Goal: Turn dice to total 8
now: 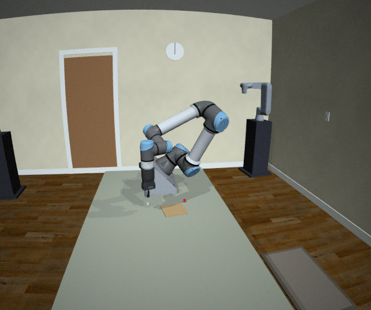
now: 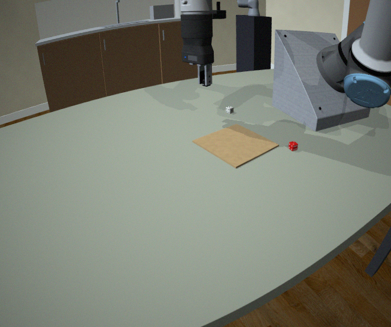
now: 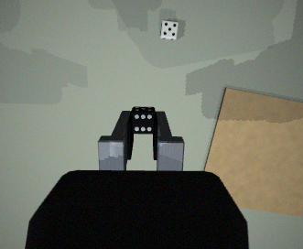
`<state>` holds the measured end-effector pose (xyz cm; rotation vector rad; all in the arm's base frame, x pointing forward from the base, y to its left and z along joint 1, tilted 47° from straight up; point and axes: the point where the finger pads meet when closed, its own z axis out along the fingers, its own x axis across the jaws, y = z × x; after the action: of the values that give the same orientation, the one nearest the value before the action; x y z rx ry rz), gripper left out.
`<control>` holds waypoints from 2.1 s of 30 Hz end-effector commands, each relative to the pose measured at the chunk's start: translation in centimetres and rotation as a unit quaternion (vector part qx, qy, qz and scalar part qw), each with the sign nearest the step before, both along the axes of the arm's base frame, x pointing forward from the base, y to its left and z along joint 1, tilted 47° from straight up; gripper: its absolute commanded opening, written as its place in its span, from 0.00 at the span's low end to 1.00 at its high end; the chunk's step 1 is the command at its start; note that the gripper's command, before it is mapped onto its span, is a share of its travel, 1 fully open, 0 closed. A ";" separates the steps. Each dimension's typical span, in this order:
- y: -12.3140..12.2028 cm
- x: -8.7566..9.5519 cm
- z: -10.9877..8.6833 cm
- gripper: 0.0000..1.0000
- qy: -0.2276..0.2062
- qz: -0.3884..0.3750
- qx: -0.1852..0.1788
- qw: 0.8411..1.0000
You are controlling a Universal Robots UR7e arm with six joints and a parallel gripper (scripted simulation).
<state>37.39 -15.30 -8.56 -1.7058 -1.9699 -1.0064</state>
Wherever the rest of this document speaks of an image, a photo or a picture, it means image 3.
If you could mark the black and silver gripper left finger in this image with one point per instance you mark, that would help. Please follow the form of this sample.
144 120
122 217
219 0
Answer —
115 149

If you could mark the grey die with black pips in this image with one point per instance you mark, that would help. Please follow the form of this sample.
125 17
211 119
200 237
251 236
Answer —
169 29

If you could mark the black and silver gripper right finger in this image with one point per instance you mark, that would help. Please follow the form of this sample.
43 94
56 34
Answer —
168 150

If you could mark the black die with white pips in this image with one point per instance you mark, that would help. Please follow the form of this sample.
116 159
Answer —
143 120

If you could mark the tan mat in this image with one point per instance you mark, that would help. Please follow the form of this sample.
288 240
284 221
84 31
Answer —
257 151

